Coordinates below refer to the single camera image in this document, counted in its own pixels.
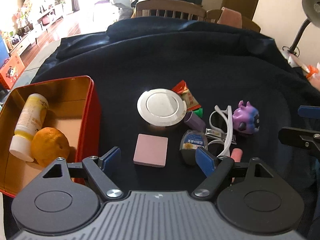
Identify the grey desk lamp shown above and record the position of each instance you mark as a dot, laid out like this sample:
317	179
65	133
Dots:
311	10

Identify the round silver tin lid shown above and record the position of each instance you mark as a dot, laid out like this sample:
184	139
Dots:
161	107

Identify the red beige candy wrapper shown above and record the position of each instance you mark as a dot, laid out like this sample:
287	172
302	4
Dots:
183	91

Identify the white low tv console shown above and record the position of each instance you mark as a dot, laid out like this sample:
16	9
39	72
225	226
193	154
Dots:
41	25

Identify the green chess pawn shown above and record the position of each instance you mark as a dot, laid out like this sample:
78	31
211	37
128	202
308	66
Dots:
199	112

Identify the white frame sunglasses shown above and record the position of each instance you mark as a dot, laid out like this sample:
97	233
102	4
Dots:
222	119

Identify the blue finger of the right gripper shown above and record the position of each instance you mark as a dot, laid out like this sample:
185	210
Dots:
311	112

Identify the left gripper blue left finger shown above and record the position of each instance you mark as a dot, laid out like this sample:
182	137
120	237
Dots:
110	161

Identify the wooden slatted chair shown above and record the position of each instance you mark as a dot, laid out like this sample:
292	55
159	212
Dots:
170	8

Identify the red metal tin box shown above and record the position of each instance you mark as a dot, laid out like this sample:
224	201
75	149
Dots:
73	112

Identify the dental floss container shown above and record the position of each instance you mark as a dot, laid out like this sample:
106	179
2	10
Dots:
190	141

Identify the pink cloth on chair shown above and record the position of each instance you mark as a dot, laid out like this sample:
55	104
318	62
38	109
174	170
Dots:
230	18

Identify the purple monster toy figure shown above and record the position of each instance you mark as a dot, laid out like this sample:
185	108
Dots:
246	118

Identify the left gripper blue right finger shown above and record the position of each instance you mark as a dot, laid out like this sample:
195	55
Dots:
206	161

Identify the orange cartoon gift box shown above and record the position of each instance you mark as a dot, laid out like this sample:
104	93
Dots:
11	71

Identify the person in grey clothes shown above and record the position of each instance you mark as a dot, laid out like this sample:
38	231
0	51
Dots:
124	8

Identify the yellow white plastic bottle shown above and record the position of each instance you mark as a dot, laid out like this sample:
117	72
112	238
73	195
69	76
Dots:
30	121

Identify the pink square pad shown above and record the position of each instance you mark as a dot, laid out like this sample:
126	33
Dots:
150	150

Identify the orange fruit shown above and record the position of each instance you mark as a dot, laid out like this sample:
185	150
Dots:
48	144

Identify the pink cylindrical stick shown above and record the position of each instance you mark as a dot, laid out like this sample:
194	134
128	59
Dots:
236	155

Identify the dark navy table cloth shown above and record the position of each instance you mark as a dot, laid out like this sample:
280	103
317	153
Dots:
221	66

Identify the purple faceted block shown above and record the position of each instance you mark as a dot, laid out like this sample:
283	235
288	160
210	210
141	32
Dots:
194	122

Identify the silver nail clipper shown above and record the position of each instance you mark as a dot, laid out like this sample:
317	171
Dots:
216	135

